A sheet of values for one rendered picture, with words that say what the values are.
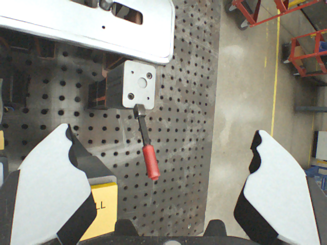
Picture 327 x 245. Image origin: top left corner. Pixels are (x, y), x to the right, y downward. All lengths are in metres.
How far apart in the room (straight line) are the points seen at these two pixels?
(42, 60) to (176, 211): 0.89
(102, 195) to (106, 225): 0.04
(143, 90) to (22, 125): 0.44
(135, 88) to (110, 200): 0.19
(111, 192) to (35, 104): 0.49
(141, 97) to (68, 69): 0.39
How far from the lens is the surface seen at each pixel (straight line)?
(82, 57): 0.68
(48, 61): 0.66
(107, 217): 0.23
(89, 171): 0.25
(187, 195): 1.00
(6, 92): 0.45
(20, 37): 0.56
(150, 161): 0.27
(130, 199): 0.80
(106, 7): 0.41
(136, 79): 0.32
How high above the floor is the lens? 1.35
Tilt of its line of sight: 56 degrees down
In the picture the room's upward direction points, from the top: 97 degrees clockwise
